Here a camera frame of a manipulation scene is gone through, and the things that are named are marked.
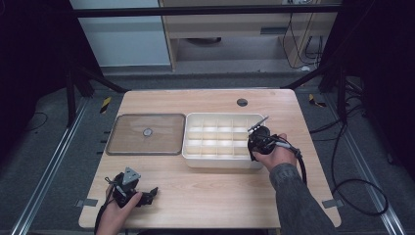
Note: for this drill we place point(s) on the clear lid with round knob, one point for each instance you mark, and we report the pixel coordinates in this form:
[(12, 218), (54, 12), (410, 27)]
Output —
[(147, 143)]

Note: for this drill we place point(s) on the grey tape piece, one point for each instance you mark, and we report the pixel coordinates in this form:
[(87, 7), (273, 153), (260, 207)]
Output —
[(332, 203), (87, 202)]

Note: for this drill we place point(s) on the white cabinet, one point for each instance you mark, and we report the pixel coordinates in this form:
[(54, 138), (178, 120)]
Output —
[(124, 42)]

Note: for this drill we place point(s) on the yellow black striped tape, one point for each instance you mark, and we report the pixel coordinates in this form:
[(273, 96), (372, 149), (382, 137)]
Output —
[(105, 105), (315, 102)]

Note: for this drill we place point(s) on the person's left hand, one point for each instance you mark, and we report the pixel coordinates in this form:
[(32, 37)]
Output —
[(114, 217)]

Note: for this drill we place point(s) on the white divided storage box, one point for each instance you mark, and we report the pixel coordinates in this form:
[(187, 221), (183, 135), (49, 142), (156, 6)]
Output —
[(218, 140)]

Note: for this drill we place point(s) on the black metal stand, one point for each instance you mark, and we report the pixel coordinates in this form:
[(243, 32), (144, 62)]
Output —
[(342, 94), (70, 98)]

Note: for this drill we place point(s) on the black horizontal frame bar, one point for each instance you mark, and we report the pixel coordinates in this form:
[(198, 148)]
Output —
[(195, 11)]

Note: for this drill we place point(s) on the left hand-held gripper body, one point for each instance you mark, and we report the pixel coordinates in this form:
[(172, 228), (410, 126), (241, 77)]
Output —
[(125, 189)]

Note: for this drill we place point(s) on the metal floor rail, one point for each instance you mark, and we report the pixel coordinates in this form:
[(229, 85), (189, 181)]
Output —
[(365, 169), (49, 169)]

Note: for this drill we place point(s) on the person's right hand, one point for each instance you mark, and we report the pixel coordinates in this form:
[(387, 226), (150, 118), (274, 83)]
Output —
[(279, 156)]

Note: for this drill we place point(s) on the light wooden desk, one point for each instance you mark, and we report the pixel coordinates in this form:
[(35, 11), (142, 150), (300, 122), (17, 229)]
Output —
[(228, 24)]

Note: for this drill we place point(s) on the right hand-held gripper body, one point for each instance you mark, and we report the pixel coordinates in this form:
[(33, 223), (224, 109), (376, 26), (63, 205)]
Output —
[(261, 140)]

